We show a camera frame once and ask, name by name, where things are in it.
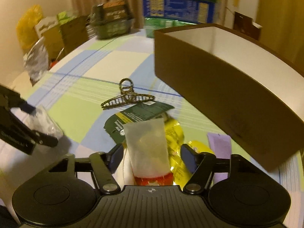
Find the plain brown cardboard box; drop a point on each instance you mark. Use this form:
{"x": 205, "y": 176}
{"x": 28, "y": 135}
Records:
{"x": 73, "y": 33}

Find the red orange packet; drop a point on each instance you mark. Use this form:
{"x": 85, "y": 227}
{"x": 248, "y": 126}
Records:
{"x": 154, "y": 181}

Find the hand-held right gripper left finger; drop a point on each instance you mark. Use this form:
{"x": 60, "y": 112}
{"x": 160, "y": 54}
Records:
{"x": 116, "y": 158}

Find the white cardboard box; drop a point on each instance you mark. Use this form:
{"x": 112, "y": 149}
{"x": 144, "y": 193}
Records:
{"x": 46, "y": 26}

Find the green basket of snacks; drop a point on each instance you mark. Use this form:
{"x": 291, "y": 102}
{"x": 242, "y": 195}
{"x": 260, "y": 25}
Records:
{"x": 111, "y": 21}

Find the green drink pack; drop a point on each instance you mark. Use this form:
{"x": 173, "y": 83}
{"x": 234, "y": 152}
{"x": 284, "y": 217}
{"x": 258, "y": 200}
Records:
{"x": 163, "y": 27}

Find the yellow plastic bag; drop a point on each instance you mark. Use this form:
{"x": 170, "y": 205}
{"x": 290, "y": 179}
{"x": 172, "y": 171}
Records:
{"x": 28, "y": 26}

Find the light green packet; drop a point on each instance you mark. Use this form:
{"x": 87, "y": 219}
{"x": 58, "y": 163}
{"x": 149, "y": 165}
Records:
{"x": 65, "y": 17}

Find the yellow foil packet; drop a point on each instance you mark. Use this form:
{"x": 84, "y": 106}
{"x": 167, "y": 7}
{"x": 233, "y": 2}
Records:
{"x": 174, "y": 134}
{"x": 199, "y": 146}

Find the blue carton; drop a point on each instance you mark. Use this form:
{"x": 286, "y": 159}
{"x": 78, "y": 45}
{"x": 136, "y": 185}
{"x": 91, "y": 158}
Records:
{"x": 180, "y": 8}

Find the clear plastic packet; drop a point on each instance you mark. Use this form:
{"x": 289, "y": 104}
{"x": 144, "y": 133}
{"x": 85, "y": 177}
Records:
{"x": 46, "y": 123}

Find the wooden door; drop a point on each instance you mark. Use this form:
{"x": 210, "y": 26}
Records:
{"x": 282, "y": 16}

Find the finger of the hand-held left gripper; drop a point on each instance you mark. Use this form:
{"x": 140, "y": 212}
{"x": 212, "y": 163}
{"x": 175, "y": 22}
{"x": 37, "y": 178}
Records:
{"x": 28, "y": 108}
{"x": 35, "y": 139}

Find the dark red paper bag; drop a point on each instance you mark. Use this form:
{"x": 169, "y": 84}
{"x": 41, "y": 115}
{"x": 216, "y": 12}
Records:
{"x": 247, "y": 25}

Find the bronze hair claw clip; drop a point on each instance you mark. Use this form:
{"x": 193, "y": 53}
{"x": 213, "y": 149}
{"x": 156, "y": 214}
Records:
{"x": 128, "y": 97}

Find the silver foil bag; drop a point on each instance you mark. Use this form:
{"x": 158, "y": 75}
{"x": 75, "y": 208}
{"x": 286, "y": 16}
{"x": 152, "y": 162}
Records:
{"x": 35, "y": 59}

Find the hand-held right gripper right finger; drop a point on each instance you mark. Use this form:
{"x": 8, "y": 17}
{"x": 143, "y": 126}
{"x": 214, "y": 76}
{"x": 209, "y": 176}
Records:
{"x": 187, "y": 158}

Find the white translucent sachet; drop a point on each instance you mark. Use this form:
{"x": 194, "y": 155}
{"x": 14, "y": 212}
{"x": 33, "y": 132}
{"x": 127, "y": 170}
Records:
{"x": 147, "y": 147}

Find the purple packet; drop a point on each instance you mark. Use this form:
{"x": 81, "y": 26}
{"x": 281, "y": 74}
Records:
{"x": 219, "y": 152}

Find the plaid cloth desktop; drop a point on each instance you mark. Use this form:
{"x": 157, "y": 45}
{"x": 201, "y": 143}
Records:
{"x": 78, "y": 83}

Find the dark green packet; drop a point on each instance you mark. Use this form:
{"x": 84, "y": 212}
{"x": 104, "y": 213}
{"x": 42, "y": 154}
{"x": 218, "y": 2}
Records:
{"x": 137, "y": 117}

